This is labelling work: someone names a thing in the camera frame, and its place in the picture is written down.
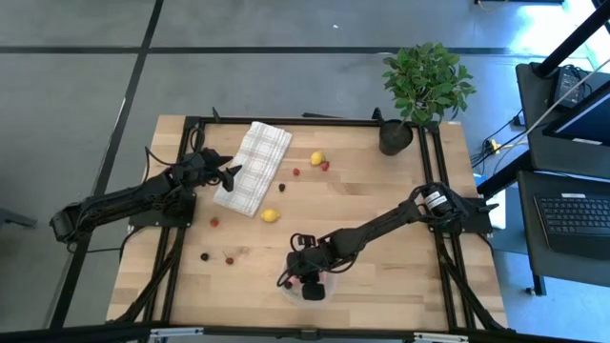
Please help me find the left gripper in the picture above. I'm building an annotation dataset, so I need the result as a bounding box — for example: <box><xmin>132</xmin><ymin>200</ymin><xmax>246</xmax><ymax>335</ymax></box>
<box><xmin>186</xmin><ymin>150</ymin><xmax>243</xmax><ymax>190</ymax></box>

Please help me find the clear plastic tupperware container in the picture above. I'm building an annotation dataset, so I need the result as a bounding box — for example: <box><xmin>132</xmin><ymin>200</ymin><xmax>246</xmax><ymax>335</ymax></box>
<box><xmin>277</xmin><ymin>256</ymin><xmax>337</xmax><ymax>309</ymax></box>

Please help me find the white beige plaid towel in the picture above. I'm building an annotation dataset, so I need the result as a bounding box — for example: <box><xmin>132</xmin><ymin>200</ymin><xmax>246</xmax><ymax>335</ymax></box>
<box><xmin>212</xmin><ymin>120</ymin><xmax>294</xmax><ymax>219</ymax></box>

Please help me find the white paper sheet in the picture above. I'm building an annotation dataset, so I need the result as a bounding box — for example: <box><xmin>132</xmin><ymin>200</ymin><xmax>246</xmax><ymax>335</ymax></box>
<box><xmin>485</xmin><ymin>188</ymin><xmax>507</xmax><ymax>231</ymax></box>

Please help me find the green plant in black pot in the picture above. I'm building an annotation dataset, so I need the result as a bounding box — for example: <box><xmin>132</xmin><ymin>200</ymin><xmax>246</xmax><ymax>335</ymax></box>
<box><xmin>379</xmin><ymin>41</ymin><xmax>477</xmax><ymax>157</ymax></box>

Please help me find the grey chair leg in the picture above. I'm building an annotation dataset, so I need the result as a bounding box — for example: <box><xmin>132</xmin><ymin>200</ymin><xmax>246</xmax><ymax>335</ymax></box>
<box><xmin>0</xmin><ymin>207</ymin><xmax>38</xmax><ymax>231</ymax></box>

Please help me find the black keyboard shelf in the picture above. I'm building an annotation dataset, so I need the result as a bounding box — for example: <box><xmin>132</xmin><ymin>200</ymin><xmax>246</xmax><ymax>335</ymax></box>
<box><xmin>517</xmin><ymin>170</ymin><xmax>610</xmax><ymax>290</ymax></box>

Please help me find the black computer keyboard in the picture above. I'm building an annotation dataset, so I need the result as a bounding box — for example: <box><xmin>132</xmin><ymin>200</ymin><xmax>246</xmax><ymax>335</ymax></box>
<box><xmin>533</xmin><ymin>192</ymin><xmax>610</xmax><ymax>261</ymax></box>

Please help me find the black desk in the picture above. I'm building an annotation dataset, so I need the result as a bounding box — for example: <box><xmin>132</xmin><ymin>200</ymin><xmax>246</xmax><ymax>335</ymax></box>
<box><xmin>516</xmin><ymin>61</ymin><xmax>610</xmax><ymax>180</ymax></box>

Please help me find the black power adapter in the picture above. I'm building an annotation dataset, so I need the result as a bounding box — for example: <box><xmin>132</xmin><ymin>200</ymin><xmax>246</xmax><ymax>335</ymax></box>
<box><xmin>552</xmin><ymin>65</ymin><xmax>595</xmax><ymax>110</ymax></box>

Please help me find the black computer monitor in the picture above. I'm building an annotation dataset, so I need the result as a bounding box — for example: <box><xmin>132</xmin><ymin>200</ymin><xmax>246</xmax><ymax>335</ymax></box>
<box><xmin>542</xmin><ymin>80</ymin><xmax>610</xmax><ymax>147</ymax></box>

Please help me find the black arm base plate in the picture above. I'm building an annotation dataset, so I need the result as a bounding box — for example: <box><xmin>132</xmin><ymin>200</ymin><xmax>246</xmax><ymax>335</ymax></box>
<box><xmin>128</xmin><ymin>189</ymin><xmax>197</xmax><ymax>229</ymax></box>
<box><xmin>425</xmin><ymin>197</ymin><xmax>500</xmax><ymax>235</ymax></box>

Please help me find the silver metal bracket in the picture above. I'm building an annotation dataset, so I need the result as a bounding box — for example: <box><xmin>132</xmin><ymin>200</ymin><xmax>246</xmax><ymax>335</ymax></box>
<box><xmin>150</xmin><ymin>327</ymin><xmax>205</xmax><ymax>340</ymax></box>
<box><xmin>412</xmin><ymin>332</ymin><xmax>471</xmax><ymax>343</ymax></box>

